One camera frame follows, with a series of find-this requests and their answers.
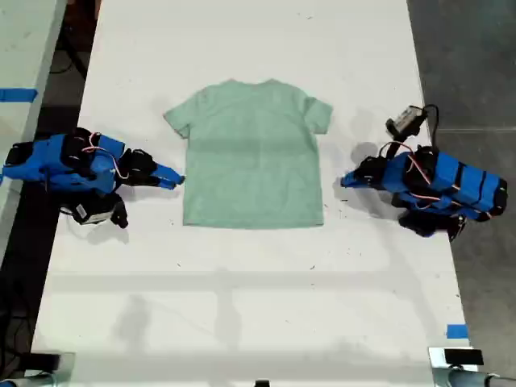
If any small black box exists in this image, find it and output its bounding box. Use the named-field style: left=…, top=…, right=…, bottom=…
left=28, top=352, right=62, bottom=372
left=443, top=348, right=485, bottom=366

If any pale green T-shirt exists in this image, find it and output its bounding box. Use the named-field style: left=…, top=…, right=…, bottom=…
left=162, top=78, right=335, bottom=231

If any white side table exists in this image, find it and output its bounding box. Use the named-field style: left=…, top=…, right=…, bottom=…
left=0, top=0, right=69, bottom=263

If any black and white camera box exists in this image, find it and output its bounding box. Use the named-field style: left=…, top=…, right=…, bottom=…
left=71, top=198, right=117, bottom=226
left=385, top=105, right=427, bottom=135

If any black camera stalk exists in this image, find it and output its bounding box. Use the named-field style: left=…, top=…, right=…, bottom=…
left=378, top=131, right=411, bottom=160
left=107, top=193, right=131, bottom=230

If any black floor cable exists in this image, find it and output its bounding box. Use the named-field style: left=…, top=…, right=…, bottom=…
left=48, top=46, right=89, bottom=78

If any black camera cable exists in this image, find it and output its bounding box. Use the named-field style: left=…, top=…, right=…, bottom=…
left=422, top=104, right=441, bottom=151

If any long blue tape strip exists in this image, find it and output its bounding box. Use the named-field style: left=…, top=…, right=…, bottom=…
left=0, top=87, right=40, bottom=102

